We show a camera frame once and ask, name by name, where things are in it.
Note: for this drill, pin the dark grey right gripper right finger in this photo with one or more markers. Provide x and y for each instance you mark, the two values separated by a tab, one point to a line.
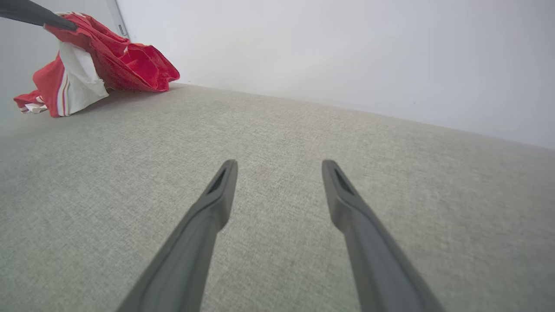
373	255

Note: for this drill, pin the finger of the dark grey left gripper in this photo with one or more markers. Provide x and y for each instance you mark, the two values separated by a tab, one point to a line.
30	12

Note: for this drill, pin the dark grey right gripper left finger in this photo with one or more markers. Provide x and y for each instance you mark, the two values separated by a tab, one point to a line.
195	242

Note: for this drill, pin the red and white basketball jersey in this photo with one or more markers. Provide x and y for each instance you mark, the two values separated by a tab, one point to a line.
121	65

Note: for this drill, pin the grey wall trim strip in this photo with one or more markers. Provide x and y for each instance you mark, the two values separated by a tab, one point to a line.
121	19

